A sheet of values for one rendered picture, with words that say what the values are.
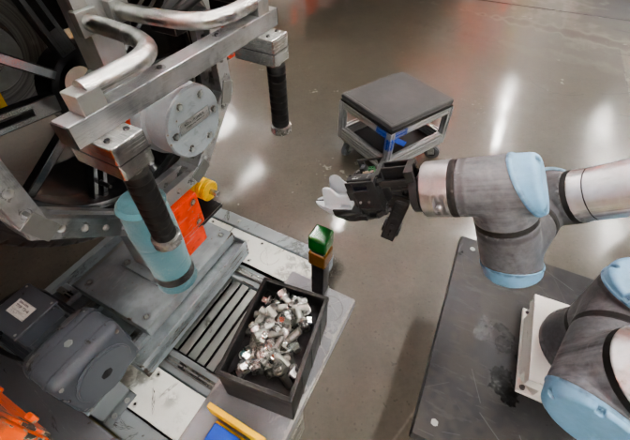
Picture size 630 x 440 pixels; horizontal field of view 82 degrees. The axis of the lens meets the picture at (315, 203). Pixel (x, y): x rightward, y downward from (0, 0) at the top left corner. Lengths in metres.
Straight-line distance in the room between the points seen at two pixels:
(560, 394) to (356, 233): 1.02
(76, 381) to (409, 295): 1.03
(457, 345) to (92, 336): 0.86
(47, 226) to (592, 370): 0.89
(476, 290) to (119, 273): 1.08
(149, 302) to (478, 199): 0.96
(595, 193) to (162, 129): 0.67
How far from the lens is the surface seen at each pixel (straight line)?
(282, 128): 0.78
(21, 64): 0.78
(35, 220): 0.73
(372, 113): 1.64
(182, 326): 1.25
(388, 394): 1.27
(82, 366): 1.00
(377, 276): 1.45
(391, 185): 0.60
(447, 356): 1.02
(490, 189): 0.55
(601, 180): 0.68
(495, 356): 1.07
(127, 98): 0.51
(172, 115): 0.63
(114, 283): 1.30
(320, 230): 0.71
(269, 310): 0.72
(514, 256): 0.62
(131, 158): 0.50
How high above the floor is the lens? 1.21
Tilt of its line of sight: 46 degrees down
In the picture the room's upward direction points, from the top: straight up
